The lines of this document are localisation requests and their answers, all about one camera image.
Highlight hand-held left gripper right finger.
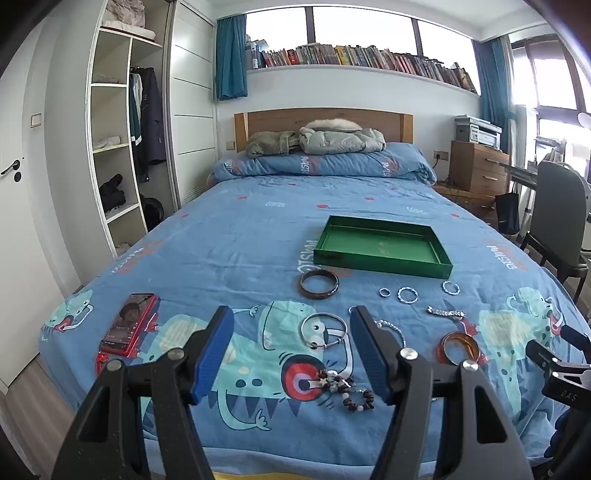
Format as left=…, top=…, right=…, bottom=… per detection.
left=348, top=305, right=536, bottom=480

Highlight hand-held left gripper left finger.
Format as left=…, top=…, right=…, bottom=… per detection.
left=51, top=305, right=236, bottom=480

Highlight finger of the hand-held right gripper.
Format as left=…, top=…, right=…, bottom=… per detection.
left=560, top=323, right=591, bottom=360
left=525, top=339, right=591, bottom=372

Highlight silver bead chain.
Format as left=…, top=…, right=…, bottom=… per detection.
left=373, top=318, right=408, bottom=350

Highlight dark beaded bracelet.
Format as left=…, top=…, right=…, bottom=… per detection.
left=316, top=368, right=376, bottom=412

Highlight silver bangle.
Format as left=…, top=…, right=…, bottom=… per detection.
left=300, top=313, right=348, bottom=350

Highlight amber bangle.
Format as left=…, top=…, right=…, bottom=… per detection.
left=438, top=331, right=482, bottom=364

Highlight silver link bracelet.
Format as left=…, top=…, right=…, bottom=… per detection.
left=427, top=304, right=465, bottom=320

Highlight green tray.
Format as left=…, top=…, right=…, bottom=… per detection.
left=313, top=215, right=454, bottom=280

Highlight red smartphone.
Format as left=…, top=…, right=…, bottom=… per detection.
left=99, top=292, right=161, bottom=357

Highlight dark brown bangle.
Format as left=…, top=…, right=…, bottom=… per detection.
left=299, top=270, right=341, bottom=301

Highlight grey chair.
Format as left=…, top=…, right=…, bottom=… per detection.
left=519, top=161, right=591, bottom=301

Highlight black tote bag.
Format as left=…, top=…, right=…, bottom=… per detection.
left=494, top=193, right=522, bottom=236

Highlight wooden nightstand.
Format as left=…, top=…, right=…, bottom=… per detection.
left=431, top=181, right=499, bottom=227

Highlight desk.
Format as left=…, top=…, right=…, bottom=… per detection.
left=507, top=164, right=541, bottom=188

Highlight black bag on shelf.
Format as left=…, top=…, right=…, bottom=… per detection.
left=98, top=174, right=127, bottom=214

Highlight folded blue duvet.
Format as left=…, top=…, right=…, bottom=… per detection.
left=213, top=142, right=438, bottom=185

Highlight wooden drawer cabinet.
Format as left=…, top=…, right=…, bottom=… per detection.
left=449, top=140, right=511, bottom=195

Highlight white door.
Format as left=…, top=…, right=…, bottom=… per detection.
left=0, top=44, right=81, bottom=395

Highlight grey puffer jacket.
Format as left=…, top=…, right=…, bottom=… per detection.
left=298, top=126, right=387, bottom=155

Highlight olive fleece garment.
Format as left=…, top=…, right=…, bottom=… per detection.
left=246, top=130, right=302, bottom=160

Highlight grey printer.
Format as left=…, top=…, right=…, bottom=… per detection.
left=454, top=115, right=503, bottom=151

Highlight wooden headboard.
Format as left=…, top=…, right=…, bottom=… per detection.
left=234, top=108, right=414, bottom=153

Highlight hanging dark clothes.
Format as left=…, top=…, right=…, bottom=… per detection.
left=128, top=66, right=168, bottom=175

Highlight white wardrobe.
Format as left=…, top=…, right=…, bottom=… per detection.
left=87, top=0, right=219, bottom=260

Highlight long blue curtain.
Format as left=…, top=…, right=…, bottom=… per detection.
left=472, top=36, right=518, bottom=155

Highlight row of books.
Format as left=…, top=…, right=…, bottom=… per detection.
left=246, top=41, right=479, bottom=94

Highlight short blue curtain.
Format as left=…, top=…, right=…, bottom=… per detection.
left=216, top=14, right=249, bottom=101

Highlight folded bedding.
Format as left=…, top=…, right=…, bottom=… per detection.
left=100, top=0, right=157, bottom=41

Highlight black door handle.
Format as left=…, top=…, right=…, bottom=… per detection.
left=0, top=159, right=24, bottom=184

